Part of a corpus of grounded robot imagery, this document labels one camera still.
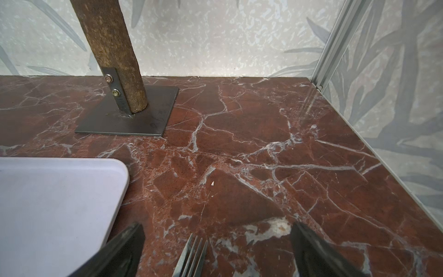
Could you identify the white cartoon handle fork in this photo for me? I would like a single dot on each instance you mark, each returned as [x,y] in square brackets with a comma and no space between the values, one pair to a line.
[192,259]

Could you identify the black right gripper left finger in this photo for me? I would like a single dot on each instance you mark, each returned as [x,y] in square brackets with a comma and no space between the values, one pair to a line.
[118,258]

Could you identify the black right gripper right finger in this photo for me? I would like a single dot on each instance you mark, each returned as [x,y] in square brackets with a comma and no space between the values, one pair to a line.
[316,258]

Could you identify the lilac placemat tray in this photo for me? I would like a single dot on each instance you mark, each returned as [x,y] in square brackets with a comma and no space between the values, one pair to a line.
[56,213]

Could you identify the aluminium frame profile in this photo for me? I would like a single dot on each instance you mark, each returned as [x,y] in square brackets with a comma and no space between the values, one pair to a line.
[343,31]

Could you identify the pink cherry blossom tree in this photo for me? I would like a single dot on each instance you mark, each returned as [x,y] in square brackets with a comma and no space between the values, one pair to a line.
[104,27]

